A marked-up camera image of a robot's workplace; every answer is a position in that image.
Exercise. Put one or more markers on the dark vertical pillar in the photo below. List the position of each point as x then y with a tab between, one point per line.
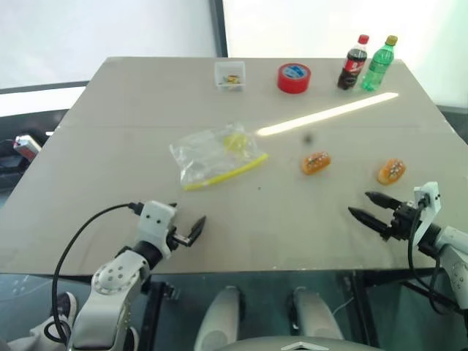
218	25

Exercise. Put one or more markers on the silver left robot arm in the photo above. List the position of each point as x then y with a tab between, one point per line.
109	292

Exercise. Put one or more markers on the clear plastic box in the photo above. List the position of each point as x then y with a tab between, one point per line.
229	69

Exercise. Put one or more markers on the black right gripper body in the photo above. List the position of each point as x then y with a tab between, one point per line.
402	221

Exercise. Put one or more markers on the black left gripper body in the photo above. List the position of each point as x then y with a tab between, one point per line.
171	237

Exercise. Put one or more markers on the small colourful pieces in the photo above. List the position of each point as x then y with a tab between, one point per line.
232	79

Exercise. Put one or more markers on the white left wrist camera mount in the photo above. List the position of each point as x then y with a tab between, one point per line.
155	219

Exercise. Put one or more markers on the grey robot torso front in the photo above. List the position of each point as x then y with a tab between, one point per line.
300	345

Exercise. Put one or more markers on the red tape roll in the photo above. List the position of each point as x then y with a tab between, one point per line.
292	82

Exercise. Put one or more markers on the dark side bench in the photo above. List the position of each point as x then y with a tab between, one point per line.
22	172

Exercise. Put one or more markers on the grey rounded robot leg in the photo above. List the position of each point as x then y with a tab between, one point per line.
219	318
314	318

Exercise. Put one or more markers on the green bottle yellow cap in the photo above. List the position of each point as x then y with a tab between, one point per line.
378	67

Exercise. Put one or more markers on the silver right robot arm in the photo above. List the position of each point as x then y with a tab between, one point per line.
453	252

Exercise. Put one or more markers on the red white device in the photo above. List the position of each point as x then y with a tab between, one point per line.
27	145

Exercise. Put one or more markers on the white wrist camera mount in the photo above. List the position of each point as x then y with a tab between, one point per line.
155	219
428	199

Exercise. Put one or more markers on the orange seeded bread roll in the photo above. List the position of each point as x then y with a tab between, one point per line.
391	171
316	163

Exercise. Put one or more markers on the cola bottle red cap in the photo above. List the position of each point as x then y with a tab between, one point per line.
351	67

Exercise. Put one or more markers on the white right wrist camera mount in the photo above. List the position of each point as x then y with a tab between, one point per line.
428	199

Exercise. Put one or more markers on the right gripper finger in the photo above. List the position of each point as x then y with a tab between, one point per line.
382	200
369	218

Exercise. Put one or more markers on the clear yellow-zip plastic bag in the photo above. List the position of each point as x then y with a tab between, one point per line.
208	157

